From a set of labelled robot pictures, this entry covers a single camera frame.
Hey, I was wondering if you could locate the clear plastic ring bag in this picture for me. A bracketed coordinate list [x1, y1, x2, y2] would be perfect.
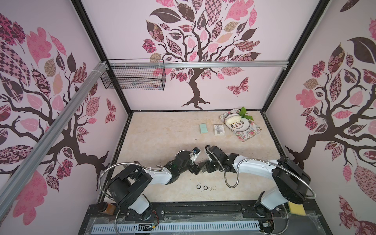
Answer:
[214, 124, 225, 136]

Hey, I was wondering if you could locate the mint green box lid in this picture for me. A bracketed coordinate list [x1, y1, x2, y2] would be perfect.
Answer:
[199, 123, 208, 134]

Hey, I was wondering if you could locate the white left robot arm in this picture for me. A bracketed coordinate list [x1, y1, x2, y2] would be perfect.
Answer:
[107, 147, 201, 220]

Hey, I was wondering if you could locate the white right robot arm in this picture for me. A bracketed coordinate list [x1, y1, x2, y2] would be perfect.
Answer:
[205, 145, 317, 218]

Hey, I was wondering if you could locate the white round printed plate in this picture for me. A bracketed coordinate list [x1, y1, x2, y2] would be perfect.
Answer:
[224, 113, 251, 132]

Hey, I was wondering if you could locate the white toy radish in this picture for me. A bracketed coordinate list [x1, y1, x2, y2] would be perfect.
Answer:
[227, 107, 254, 124]

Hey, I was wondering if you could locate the yellow sponge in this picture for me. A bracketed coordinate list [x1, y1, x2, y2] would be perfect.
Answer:
[288, 202, 306, 216]

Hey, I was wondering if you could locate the brown bottle left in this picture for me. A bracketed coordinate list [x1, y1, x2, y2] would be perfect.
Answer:
[97, 201, 116, 215]

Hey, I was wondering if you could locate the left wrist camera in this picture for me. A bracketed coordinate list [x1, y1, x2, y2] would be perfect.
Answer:
[193, 147, 201, 161]

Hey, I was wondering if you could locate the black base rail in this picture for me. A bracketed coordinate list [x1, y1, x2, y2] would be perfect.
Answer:
[123, 199, 294, 224]

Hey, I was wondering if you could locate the white slotted cable duct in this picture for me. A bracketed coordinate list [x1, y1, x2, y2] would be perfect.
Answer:
[91, 220, 260, 235]

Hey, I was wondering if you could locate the rear aluminium rail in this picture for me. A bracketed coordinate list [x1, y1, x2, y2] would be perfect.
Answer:
[109, 61, 289, 69]

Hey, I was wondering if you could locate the aluminium rail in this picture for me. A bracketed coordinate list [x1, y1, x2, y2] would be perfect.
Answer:
[109, 61, 289, 69]
[1, 61, 108, 218]

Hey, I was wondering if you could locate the black wire basket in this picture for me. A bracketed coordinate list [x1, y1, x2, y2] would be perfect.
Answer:
[101, 58, 166, 91]

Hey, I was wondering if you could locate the left aluminium rail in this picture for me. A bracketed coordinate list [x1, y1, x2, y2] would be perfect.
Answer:
[1, 61, 108, 218]

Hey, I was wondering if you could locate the black corner frame post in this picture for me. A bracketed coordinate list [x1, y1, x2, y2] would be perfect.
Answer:
[261, 0, 331, 114]

